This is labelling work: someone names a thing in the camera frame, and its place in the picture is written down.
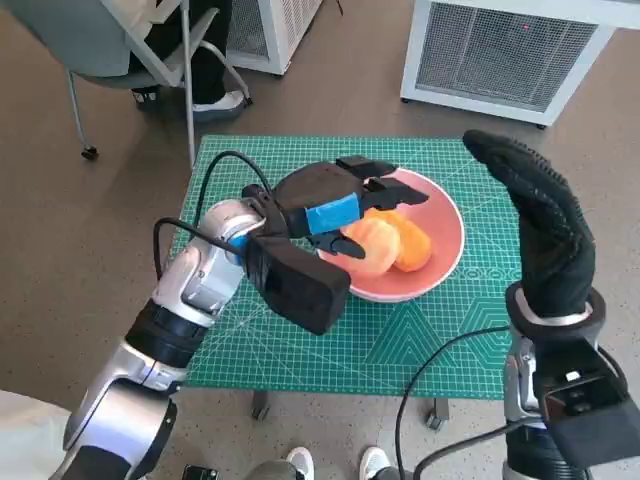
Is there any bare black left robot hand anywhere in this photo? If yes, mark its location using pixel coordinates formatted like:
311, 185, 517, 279
273, 155, 431, 261

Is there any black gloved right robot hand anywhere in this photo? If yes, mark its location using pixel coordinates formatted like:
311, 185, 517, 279
462, 129, 597, 319

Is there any round toy bread bun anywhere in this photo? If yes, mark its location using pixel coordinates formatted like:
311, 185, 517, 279
342, 217, 402, 276

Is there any orange rectangular toy bread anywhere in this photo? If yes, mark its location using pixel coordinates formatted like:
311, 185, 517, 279
367, 208, 432, 274

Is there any pink bowl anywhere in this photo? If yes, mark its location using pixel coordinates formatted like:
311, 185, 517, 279
317, 167, 465, 305

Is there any small white mesh cabinet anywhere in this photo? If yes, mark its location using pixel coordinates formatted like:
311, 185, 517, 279
227, 0, 326, 76

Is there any green cutting mat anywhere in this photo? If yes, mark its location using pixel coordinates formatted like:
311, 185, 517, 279
171, 133, 524, 401

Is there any person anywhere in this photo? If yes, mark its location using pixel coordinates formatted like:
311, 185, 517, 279
127, 0, 254, 124

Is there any large white mesh cabinet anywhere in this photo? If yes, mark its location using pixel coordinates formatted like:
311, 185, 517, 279
399, 0, 616, 130

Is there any white shoe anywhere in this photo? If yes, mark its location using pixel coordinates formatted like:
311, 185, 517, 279
285, 446, 316, 480
359, 446, 394, 480

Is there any small black device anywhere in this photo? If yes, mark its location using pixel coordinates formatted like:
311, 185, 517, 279
180, 463, 221, 480

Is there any grey chair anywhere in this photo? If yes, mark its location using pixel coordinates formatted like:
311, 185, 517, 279
0, 0, 254, 161

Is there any white cloth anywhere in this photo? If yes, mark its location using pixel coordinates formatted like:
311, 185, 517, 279
0, 389, 76, 480

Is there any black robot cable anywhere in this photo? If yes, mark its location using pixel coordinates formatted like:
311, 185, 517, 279
412, 419, 539, 480
394, 325, 511, 480
152, 149, 275, 289

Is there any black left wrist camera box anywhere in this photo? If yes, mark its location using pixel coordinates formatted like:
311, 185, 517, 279
243, 234, 351, 336

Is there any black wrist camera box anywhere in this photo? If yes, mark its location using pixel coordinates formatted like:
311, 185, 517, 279
243, 234, 351, 336
532, 337, 640, 459

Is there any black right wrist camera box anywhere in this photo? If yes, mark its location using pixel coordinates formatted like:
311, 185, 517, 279
532, 337, 640, 459

